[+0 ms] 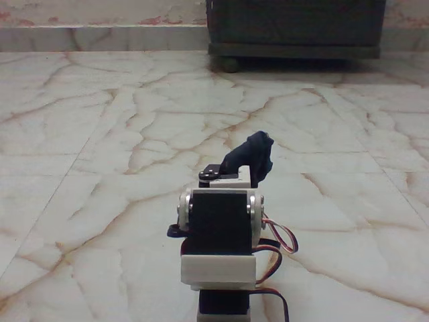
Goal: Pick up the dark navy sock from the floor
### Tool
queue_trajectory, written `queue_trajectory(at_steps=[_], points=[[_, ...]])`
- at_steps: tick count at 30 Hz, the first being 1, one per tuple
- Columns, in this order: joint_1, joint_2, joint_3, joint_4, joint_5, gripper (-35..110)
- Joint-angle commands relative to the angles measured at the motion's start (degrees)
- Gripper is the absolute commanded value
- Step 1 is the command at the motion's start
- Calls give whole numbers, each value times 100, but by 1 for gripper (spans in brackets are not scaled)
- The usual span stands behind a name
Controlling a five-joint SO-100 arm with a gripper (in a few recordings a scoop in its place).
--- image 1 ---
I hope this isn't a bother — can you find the red white servo cable loop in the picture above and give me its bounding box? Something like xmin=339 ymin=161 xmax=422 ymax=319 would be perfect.
xmin=261 ymin=214 xmax=300 ymax=255

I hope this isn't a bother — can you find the black caster wheel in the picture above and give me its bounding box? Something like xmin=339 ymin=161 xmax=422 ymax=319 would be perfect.
xmin=219 ymin=56 xmax=239 ymax=73

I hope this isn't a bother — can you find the dark blue cloth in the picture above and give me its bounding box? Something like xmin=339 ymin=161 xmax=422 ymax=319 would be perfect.
xmin=223 ymin=130 xmax=275 ymax=190

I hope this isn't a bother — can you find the dark wooden cabinet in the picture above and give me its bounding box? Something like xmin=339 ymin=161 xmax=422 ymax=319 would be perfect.
xmin=205 ymin=0 xmax=387 ymax=61

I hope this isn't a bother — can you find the black red servo cable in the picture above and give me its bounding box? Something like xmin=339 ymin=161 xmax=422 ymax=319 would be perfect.
xmin=249 ymin=236 xmax=291 ymax=322

